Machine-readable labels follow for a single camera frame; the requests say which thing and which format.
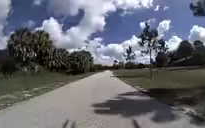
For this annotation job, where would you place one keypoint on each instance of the grey asphalt road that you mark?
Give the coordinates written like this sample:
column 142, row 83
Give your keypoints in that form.
column 90, row 100

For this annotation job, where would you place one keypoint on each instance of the thin tall tree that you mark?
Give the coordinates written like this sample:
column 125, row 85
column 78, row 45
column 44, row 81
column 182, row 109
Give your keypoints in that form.
column 149, row 43

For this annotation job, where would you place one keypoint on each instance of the dense clump of trees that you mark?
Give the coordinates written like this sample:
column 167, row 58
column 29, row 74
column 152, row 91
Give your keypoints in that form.
column 40, row 50

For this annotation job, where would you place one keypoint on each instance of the green grass field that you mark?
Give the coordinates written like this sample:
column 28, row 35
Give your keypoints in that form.
column 170, row 80

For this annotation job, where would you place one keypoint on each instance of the grass verge with bare patches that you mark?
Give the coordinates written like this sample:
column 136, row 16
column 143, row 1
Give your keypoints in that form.
column 20, row 85

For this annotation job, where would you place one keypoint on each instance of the row of dark trees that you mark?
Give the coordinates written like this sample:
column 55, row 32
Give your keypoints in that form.
column 186, row 53

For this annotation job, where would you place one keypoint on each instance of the overhanging tree branch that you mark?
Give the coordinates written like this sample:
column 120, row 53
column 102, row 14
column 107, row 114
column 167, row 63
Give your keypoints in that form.
column 200, row 7

